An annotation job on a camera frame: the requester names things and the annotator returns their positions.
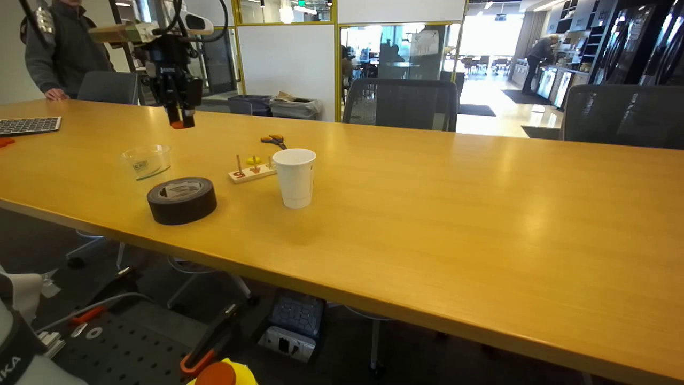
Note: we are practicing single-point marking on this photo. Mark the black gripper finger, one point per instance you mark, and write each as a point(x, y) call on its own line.
point(194, 105)
point(177, 107)

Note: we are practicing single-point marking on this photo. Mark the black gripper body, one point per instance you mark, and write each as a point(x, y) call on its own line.
point(174, 66)

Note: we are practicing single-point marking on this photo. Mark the orange round token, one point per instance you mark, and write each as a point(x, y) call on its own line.
point(182, 126)

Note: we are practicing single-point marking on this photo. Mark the clear plastic cup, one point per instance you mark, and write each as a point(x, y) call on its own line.
point(146, 164)

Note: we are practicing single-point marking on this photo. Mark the yellow round token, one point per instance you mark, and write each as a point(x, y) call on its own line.
point(253, 160)

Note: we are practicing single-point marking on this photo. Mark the white paper cup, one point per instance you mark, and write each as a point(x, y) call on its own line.
point(293, 179)

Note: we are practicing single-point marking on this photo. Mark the wooden number peg board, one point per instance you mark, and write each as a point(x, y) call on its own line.
point(251, 173)

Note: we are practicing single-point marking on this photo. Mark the black tape roll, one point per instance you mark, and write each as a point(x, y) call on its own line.
point(182, 204)

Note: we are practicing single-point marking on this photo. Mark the person in grey jacket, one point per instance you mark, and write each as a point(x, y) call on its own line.
point(60, 56)

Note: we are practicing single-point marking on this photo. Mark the yellow framed glass partition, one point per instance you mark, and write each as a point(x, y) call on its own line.
point(306, 71)

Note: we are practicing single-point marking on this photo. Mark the grey computer keyboard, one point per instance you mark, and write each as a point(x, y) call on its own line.
point(28, 127)

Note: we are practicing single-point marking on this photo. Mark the grey power supply box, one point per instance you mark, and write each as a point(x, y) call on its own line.
point(291, 330)

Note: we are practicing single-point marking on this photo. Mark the yellow red emergency stop button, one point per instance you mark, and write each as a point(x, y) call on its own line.
point(227, 373)

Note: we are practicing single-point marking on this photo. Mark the white kitchen counter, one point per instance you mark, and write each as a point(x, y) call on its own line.
point(538, 85)

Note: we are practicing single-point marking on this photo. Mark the black glass door fridge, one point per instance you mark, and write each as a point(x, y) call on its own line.
point(628, 43)
point(670, 43)

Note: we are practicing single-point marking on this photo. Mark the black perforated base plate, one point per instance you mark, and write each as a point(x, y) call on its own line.
point(121, 353)

